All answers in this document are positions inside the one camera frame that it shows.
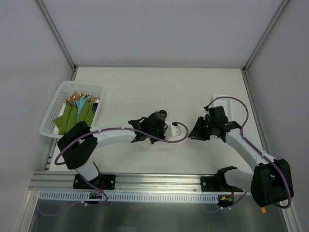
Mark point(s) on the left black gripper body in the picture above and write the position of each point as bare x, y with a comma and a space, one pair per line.
161, 127

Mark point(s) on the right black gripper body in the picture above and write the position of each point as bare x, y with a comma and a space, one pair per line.
203, 128

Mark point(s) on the black slotted spoon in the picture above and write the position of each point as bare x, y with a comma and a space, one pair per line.
163, 113

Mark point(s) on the white paper napkin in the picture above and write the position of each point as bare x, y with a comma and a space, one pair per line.
147, 145

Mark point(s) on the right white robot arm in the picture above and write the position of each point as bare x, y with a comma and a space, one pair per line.
271, 179

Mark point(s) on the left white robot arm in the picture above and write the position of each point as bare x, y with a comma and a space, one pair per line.
77, 145

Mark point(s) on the light blue rolled napkin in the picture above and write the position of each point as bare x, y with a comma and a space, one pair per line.
80, 109

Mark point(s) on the green rolled napkin bundle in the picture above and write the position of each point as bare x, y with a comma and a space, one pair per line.
70, 117

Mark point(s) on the white narrow utensil tray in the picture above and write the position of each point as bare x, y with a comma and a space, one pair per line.
226, 104

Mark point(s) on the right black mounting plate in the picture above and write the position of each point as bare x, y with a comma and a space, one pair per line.
212, 183

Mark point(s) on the black mounting plate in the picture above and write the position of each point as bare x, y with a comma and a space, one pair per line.
212, 183
108, 181

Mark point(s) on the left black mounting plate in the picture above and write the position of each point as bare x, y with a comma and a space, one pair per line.
108, 181

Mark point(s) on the gold cutlery in basket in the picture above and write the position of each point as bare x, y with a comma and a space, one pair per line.
76, 97

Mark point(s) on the white perforated basket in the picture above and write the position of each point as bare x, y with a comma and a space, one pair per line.
56, 107

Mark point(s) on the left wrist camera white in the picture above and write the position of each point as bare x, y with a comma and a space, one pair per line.
172, 131

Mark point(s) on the right aluminium frame post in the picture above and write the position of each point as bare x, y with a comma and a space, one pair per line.
267, 31

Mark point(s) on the aluminium frame post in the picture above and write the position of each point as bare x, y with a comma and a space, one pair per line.
44, 11
267, 31

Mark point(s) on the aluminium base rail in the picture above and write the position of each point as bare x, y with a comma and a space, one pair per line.
125, 182

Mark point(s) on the white slotted cable duct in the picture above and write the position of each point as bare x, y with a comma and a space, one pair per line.
130, 197

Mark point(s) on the left aluminium frame post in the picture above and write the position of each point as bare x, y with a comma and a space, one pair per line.
44, 11

